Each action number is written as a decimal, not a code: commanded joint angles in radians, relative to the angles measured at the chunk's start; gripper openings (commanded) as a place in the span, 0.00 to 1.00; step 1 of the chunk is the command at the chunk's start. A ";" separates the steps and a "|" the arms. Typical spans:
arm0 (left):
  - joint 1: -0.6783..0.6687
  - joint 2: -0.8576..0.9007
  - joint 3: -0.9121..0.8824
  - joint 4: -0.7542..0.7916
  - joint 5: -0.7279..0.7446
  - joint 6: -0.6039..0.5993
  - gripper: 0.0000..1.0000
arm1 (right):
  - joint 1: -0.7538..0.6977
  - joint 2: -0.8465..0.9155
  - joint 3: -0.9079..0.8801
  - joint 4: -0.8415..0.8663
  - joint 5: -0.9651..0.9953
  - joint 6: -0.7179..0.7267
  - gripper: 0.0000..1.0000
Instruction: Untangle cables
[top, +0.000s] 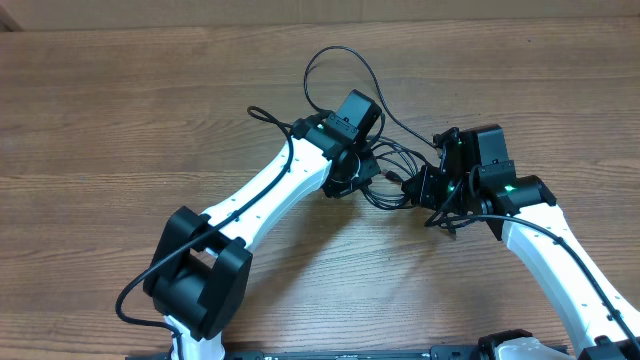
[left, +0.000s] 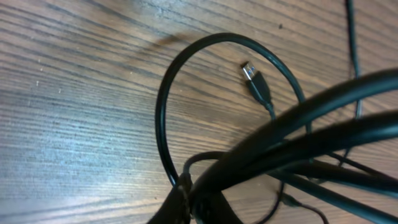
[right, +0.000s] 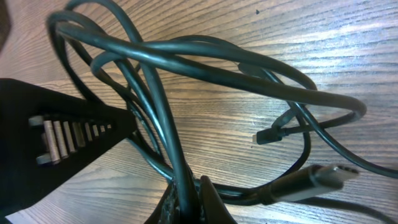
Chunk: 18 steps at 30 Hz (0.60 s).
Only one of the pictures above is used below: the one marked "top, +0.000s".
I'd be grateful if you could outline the black USB cable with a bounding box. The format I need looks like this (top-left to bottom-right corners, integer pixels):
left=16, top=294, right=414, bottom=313
left=359, top=137, right=426, bottom=211

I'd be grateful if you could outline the thin black cable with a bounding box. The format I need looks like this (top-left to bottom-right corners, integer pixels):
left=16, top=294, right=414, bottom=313
left=302, top=45, right=441, bottom=150

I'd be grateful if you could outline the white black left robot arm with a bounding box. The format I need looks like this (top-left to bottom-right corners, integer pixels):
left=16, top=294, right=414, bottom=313
left=143, top=90, right=384, bottom=359

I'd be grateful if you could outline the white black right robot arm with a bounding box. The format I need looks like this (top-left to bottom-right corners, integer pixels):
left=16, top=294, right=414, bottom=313
left=402, top=125, right=639, bottom=359

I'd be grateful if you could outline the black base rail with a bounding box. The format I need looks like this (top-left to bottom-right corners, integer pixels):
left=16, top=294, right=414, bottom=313
left=124, top=329, right=571, bottom=360

